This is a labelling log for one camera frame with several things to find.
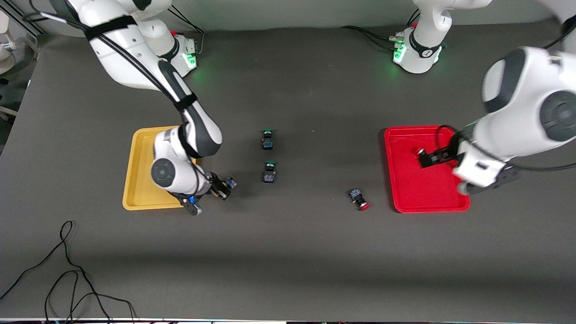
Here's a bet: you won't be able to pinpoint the red plastic tray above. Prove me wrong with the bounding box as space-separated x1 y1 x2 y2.
384 125 471 213

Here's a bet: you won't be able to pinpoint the yellow plastic tray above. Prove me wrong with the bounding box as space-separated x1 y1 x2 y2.
122 126 198 211

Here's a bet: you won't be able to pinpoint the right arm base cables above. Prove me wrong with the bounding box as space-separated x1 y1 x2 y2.
169 7 205 59

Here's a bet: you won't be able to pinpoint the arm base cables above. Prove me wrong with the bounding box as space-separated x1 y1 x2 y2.
340 11 421 52
169 7 205 59

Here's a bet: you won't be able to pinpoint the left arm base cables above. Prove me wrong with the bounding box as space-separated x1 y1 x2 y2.
340 11 421 52

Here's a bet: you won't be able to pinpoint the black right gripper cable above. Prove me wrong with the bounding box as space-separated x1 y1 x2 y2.
27 0 198 108

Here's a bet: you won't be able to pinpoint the thin black loose cable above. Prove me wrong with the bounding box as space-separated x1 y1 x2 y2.
0 220 136 324

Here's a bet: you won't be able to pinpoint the aluminium frame rail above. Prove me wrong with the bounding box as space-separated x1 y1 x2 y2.
0 0 45 34

